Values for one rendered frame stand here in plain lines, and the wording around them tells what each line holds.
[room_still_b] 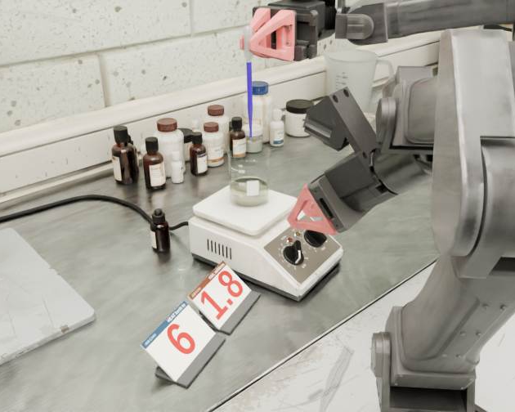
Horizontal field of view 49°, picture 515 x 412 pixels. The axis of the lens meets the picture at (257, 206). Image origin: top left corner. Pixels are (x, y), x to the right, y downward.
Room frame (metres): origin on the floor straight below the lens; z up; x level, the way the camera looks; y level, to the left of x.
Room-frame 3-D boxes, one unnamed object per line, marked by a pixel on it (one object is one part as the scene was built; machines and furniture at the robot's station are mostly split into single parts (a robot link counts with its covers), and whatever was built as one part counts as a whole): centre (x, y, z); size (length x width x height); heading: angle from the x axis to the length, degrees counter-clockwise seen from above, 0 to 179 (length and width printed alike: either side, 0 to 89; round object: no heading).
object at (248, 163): (0.76, 0.01, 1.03); 0.07 x 0.06 x 0.08; 54
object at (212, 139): (1.09, 0.09, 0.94); 0.05 x 0.05 x 0.09
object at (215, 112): (1.16, 0.09, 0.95); 0.06 x 0.06 x 0.10
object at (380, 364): (0.38, -0.15, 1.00); 0.09 x 0.06 x 0.06; 86
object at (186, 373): (0.52, 0.09, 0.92); 0.09 x 0.06 x 0.04; 154
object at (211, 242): (0.73, 0.00, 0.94); 0.22 x 0.13 x 0.08; 55
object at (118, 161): (1.00, 0.26, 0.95); 0.04 x 0.04 x 0.11
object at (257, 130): (1.16, 0.01, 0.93); 0.05 x 0.05 x 0.05
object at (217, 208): (0.74, 0.02, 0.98); 0.12 x 0.12 x 0.01; 55
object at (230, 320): (0.61, 0.04, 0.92); 0.09 x 0.06 x 0.04; 154
